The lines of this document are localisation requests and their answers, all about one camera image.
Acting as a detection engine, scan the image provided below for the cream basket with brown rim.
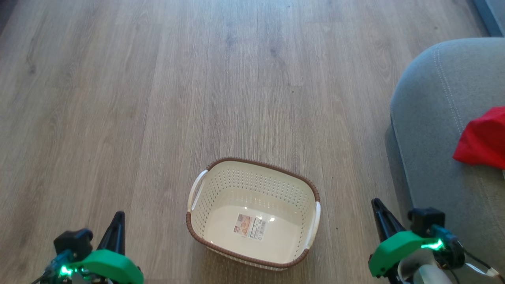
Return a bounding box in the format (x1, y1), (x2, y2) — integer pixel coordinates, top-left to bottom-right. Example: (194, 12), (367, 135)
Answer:
(186, 157), (322, 272)

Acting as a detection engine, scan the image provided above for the grey-blue furniture edge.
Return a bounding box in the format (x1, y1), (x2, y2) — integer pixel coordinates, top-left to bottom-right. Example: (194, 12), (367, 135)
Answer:
(471, 0), (505, 38)

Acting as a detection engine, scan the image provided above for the white tape on right cable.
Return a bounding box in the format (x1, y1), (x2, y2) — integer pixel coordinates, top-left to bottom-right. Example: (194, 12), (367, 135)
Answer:
(466, 262), (502, 277)

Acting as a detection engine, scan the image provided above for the paper label sticker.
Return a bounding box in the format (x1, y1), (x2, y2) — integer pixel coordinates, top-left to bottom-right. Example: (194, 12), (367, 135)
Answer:
(235, 213), (268, 240)

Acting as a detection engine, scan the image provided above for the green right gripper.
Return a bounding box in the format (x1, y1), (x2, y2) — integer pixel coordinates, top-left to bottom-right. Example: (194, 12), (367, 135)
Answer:
(368, 198), (445, 279)

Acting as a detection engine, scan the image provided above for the grey fabric sofa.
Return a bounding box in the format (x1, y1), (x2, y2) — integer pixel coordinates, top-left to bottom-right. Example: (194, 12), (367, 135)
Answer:
(389, 37), (505, 284)

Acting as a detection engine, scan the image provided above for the plain red garment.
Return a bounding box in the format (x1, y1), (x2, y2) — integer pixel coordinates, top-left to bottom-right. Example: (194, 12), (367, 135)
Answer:
(452, 106), (505, 170)

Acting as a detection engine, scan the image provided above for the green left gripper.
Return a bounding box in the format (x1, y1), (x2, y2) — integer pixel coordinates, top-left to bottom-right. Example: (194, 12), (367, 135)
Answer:
(59, 211), (145, 284)

